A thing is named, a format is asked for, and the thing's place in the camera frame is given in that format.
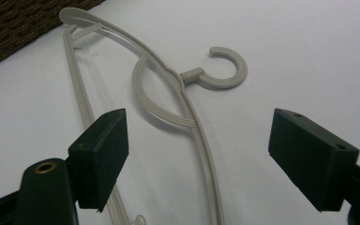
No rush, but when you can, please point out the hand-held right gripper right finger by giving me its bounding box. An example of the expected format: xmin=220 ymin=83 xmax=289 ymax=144
xmin=268 ymin=108 xmax=360 ymax=225

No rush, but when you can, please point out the beige plastic clothes hanger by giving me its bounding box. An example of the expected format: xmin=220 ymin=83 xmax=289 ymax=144
xmin=58 ymin=7 xmax=248 ymax=225

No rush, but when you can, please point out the brown woven basket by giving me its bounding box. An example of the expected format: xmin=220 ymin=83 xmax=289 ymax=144
xmin=0 ymin=0 xmax=107 ymax=66

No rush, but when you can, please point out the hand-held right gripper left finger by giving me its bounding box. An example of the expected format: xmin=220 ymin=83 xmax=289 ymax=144
xmin=14 ymin=108 xmax=130 ymax=225

